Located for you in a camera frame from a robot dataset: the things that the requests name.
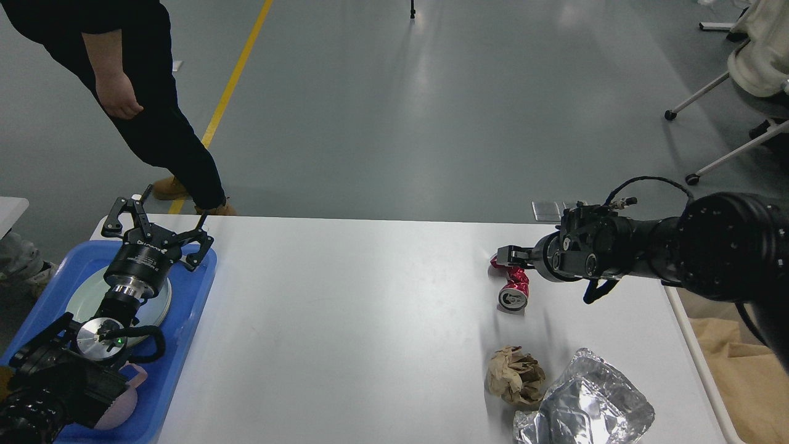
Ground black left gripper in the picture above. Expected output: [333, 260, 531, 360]
[102, 184, 215, 298]

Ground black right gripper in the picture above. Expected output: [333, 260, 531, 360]
[497, 231, 581, 282]

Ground crushed red can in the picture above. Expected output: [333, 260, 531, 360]
[490, 255, 529, 312]

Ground green plate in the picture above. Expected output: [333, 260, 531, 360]
[65, 265, 172, 337]

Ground pink mug dark inside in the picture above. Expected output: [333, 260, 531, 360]
[93, 361, 149, 430]

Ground large brown paper bag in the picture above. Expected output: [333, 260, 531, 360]
[690, 318, 788, 443]

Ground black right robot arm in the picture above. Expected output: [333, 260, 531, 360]
[495, 185, 788, 368]

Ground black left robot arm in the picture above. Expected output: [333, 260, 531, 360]
[2, 186, 214, 443]

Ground blue plastic tray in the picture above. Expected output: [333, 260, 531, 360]
[2, 240, 217, 443]

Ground silver floor socket plates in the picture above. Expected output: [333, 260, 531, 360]
[531, 200, 589, 222]

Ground crumpled brown paper ball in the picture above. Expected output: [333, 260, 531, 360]
[486, 346, 547, 411]

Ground person in white clothes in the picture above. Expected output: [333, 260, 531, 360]
[1, 231, 59, 300]

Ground white side table corner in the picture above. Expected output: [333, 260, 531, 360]
[0, 196, 30, 238]

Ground crumpled clear plastic bag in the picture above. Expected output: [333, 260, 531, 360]
[512, 348, 656, 443]

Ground beige plastic bin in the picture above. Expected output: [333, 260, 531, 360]
[663, 287, 789, 444]

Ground person in black clothes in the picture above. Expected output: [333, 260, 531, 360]
[2, 1, 237, 216]

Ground white office chair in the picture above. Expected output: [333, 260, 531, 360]
[663, 1, 788, 186]

